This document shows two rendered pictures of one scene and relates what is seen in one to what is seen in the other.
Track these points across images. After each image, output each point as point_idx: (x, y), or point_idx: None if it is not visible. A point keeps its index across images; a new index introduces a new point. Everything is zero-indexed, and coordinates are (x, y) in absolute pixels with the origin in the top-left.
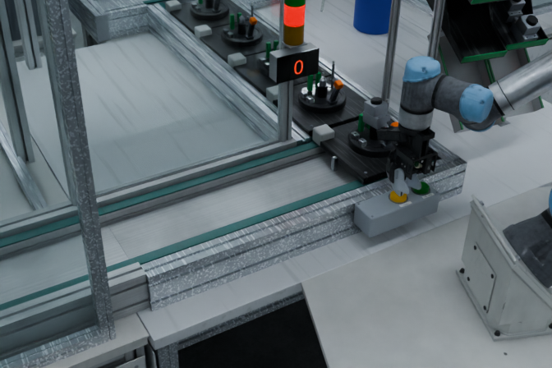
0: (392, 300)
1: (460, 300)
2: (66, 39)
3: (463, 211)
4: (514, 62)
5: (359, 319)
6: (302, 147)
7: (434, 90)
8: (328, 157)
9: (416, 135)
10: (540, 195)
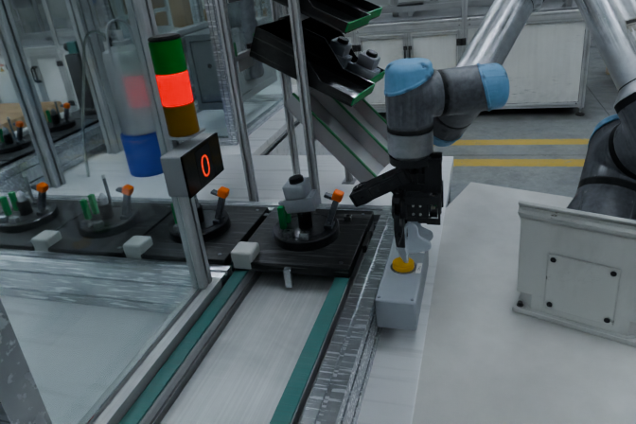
0: (517, 384)
1: (558, 333)
2: None
3: (430, 256)
4: (353, 111)
5: None
6: (232, 282)
7: (445, 86)
8: (263, 278)
9: (429, 164)
10: (457, 212)
